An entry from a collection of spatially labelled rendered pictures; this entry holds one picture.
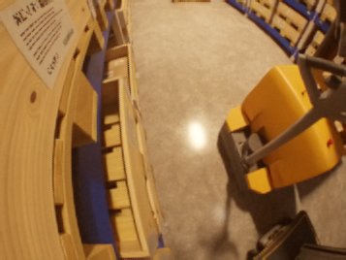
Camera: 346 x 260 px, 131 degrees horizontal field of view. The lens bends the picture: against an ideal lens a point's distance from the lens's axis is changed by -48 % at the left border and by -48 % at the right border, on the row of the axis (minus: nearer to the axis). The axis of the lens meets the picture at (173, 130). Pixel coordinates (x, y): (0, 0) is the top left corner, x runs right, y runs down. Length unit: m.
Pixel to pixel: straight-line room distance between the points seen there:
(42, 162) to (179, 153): 1.42
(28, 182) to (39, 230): 0.05
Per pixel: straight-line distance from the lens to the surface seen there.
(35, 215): 0.19
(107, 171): 0.81
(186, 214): 1.49
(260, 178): 1.31
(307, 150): 1.08
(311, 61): 0.51
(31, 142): 0.20
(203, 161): 1.54
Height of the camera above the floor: 1.48
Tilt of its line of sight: 65 degrees down
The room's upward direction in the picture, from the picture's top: 4 degrees counter-clockwise
